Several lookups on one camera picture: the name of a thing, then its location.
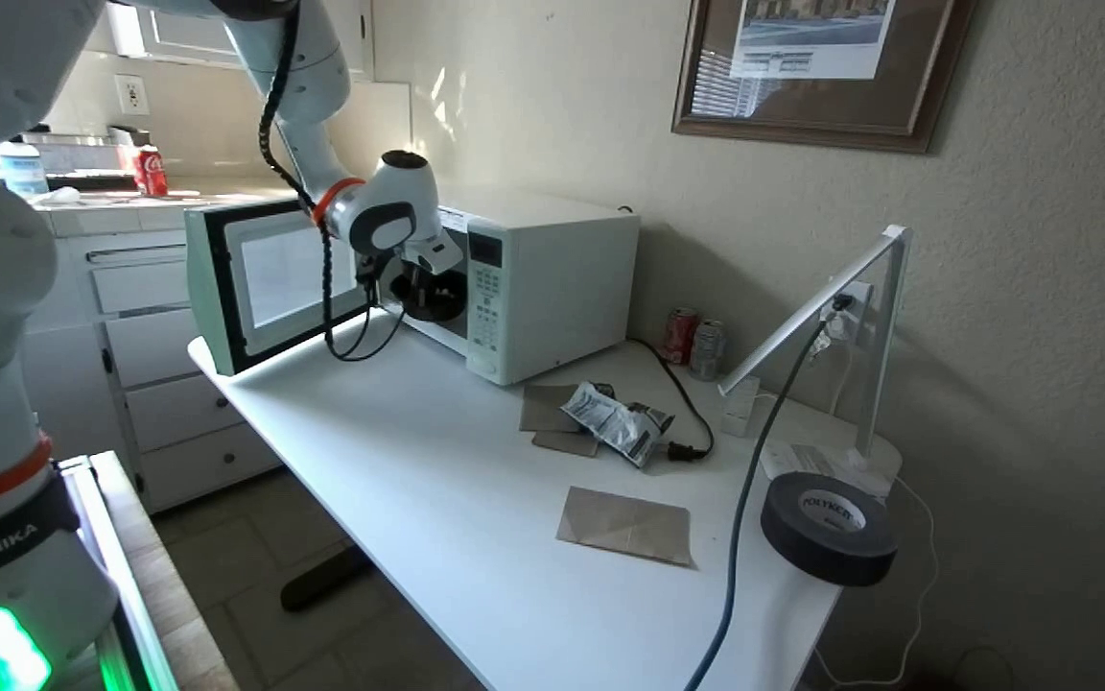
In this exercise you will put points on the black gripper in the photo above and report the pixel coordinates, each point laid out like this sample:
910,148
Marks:
399,277

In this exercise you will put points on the black round bowl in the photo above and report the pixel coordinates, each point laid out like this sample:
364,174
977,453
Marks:
440,297

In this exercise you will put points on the white microwave oven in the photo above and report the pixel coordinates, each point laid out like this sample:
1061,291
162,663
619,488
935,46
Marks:
566,281

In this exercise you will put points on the crinkled silver plastic packet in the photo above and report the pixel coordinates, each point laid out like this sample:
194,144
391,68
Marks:
616,425

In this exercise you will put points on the white drawer cabinet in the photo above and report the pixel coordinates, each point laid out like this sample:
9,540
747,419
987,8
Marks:
168,409

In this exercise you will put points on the red soda can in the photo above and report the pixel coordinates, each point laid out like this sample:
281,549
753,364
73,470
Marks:
149,172

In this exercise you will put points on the small red can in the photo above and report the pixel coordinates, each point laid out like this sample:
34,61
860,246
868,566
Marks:
677,341

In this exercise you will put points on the black table foot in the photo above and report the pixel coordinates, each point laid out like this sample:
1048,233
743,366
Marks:
324,576

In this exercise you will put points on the small silver can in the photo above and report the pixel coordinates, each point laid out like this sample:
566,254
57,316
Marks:
711,347

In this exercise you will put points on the green lit robot platform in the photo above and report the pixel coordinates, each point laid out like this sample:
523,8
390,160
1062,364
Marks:
133,588

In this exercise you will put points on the white desk lamp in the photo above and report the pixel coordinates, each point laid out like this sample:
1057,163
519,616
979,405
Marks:
885,331

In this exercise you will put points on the black tape roll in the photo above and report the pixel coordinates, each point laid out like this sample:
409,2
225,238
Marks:
827,529

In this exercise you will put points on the brown framed picture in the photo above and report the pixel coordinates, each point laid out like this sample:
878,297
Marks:
923,80

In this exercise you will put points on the white wall light switch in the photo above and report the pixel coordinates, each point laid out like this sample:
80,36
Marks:
133,98

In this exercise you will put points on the white wall outlet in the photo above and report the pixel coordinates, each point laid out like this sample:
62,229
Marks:
858,313

